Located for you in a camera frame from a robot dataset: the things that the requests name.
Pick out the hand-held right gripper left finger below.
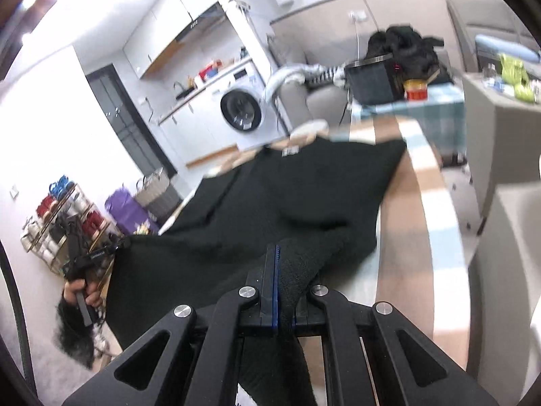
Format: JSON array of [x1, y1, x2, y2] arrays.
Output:
[[63, 243, 280, 406]]

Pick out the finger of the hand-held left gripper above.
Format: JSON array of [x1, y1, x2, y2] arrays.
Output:
[[105, 238, 133, 258]]

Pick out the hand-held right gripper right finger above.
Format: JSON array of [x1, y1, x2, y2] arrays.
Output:
[[293, 283, 500, 406]]

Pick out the black knit garment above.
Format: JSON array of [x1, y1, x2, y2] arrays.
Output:
[[101, 137, 408, 406]]

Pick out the pile of black clothes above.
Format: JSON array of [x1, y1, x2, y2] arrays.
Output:
[[366, 25, 454, 86]]

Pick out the person's left hand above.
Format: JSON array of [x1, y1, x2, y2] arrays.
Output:
[[62, 278, 104, 310]]

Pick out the purple bag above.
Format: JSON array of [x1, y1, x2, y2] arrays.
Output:
[[104, 187, 154, 236]]

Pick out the shoe rack with shoes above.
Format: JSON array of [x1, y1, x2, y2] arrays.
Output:
[[20, 175, 124, 276]]

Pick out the woven laundry basket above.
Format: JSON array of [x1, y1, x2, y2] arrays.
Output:
[[134, 167, 183, 219]]

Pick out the dark grey door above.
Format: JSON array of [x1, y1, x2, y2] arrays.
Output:
[[86, 63, 177, 179]]

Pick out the white counter cabinets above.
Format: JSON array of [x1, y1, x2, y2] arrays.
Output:
[[156, 89, 239, 170]]

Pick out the brown and blue plaid tablecloth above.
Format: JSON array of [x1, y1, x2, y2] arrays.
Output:
[[158, 87, 472, 406]]

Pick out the white washing machine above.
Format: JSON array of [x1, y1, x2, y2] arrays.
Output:
[[213, 59, 289, 144]]

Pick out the grey armchair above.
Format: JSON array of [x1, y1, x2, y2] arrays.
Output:
[[277, 80, 352, 137]]

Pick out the white upholstered chair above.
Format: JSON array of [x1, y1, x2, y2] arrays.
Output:
[[474, 184, 541, 406]]

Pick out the black and white striped cloth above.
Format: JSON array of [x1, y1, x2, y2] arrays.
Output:
[[306, 65, 352, 90]]

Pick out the black box with metal rim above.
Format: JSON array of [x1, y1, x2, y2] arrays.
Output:
[[344, 53, 405, 106]]

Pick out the range hood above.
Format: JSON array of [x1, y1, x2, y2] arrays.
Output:
[[175, 2, 230, 44]]

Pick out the red and yellow container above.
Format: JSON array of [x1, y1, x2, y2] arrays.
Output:
[[402, 78, 430, 102]]

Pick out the grey side table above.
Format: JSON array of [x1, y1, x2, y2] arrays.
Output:
[[460, 71, 541, 230]]

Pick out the clear glass jar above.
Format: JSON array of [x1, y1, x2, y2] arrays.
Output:
[[482, 63, 499, 90]]

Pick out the blue cushion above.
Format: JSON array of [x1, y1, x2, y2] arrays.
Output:
[[474, 34, 541, 62]]

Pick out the grey sofa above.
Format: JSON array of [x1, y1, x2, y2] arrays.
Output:
[[446, 0, 534, 73]]

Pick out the white wall cabinets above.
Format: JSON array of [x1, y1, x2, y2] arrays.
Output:
[[122, 0, 226, 79]]

